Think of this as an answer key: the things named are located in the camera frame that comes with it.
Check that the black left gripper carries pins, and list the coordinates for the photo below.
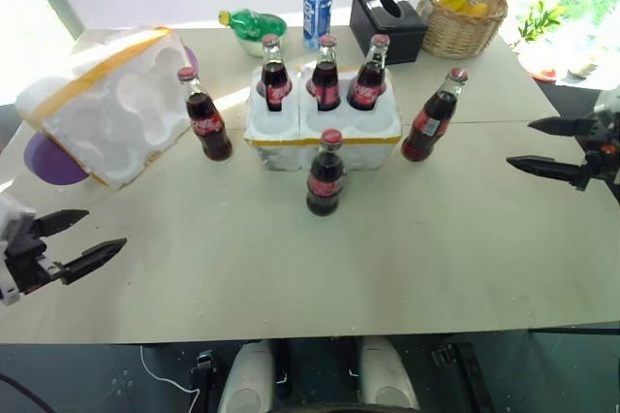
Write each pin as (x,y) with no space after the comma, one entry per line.
(26,258)

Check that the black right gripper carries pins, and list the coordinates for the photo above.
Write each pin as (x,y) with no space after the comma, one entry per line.
(603,151)

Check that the glass cola bottle red cap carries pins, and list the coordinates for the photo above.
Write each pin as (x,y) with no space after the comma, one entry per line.
(325,180)
(368,83)
(431,122)
(275,76)
(326,76)
(207,124)

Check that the large white styrofoam lid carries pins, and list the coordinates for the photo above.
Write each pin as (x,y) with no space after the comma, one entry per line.
(111,107)

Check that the black tissue box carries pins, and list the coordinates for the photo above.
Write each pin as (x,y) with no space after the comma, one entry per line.
(387,30)

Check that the white styrofoam bottle holder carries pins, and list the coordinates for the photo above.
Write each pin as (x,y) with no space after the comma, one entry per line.
(286,134)

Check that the small green potted plant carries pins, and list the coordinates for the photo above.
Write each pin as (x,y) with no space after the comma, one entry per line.
(542,25)

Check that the woven wicker basket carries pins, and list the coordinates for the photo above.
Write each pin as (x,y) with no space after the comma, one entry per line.
(460,32)

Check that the yellow item in basket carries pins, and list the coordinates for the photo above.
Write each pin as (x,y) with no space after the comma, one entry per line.
(462,3)

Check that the white rounded robot leg cover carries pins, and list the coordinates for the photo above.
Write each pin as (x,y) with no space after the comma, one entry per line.
(249,379)
(387,374)

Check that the white bowl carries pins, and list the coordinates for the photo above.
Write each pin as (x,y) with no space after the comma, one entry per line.
(257,46)

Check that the green plastic bottle yellow cap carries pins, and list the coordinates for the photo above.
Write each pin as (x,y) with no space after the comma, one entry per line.
(254,22)

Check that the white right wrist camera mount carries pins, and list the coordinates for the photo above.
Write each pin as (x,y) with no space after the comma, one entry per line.
(609,102)

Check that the black floor bracket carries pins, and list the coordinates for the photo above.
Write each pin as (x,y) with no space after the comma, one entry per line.
(203,376)

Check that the black floor stand frame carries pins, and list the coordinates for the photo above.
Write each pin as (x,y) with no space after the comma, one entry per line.
(462,374)

